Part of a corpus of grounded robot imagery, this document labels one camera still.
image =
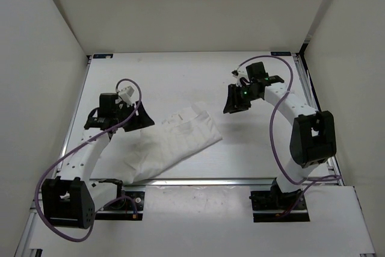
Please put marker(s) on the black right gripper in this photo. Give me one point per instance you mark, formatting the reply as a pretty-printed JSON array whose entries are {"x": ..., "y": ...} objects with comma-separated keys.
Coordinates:
[{"x": 233, "y": 104}]

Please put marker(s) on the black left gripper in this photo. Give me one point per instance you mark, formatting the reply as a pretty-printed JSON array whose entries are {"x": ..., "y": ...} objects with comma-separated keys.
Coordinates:
[{"x": 140, "y": 121}]

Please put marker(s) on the white pleated skirt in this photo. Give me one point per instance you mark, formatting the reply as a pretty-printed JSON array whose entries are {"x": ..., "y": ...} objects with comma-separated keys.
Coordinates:
[{"x": 178, "y": 137}]

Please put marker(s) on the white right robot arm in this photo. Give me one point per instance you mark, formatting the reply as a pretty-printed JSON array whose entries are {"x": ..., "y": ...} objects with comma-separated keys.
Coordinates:
[{"x": 313, "y": 139}]

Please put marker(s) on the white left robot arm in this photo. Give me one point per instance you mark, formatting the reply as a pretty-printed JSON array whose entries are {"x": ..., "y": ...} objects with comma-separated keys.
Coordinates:
[{"x": 71, "y": 199}]

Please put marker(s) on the blue right corner label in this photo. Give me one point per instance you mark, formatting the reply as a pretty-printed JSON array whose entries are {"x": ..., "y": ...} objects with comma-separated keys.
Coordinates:
[{"x": 281, "y": 54}]

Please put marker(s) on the blue corner label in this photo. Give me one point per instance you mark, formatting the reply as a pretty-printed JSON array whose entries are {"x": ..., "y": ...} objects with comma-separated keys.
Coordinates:
[
  {"x": 102, "y": 56},
  {"x": 281, "y": 54}
]

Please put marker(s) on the blue left corner label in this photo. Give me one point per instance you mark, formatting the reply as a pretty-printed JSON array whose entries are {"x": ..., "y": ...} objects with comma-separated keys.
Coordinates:
[{"x": 102, "y": 56}]

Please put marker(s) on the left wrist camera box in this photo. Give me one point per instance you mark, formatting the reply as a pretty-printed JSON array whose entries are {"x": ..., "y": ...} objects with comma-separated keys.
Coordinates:
[{"x": 126, "y": 94}]

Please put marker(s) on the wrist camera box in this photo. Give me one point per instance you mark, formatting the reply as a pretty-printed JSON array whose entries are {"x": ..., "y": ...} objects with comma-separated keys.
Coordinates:
[
  {"x": 241, "y": 77},
  {"x": 126, "y": 94}
]

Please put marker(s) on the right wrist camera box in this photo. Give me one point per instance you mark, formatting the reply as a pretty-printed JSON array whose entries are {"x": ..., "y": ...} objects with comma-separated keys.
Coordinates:
[{"x": 241, "y": 77}]

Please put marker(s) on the aluminium front table rail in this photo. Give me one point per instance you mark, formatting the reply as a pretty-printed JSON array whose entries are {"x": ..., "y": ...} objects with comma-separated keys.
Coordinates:
[{"x": 203, "y": 182}]

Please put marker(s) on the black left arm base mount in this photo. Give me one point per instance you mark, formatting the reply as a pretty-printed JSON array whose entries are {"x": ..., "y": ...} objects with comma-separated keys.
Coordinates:
[{"x": 122, "y": 204}]

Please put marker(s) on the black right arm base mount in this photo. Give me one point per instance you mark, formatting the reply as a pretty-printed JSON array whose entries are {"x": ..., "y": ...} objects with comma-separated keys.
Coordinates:
[{"x": 273, "y": 206}]

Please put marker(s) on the aluminium right frame rail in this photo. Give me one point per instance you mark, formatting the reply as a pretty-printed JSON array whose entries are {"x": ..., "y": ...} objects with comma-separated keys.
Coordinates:
[{"x": 312, "y": 100}]

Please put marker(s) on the aluminium frame rail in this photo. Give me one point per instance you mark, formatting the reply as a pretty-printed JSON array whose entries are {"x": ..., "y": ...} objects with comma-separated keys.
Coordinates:
[
  {"x": 24, "y": 246},
  {"x": 312, "y": 100}
]

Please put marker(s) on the aluminium left frame rail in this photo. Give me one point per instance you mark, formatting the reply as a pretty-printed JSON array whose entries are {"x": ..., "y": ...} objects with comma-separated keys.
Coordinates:
[{"x": 24, "y": 246}]

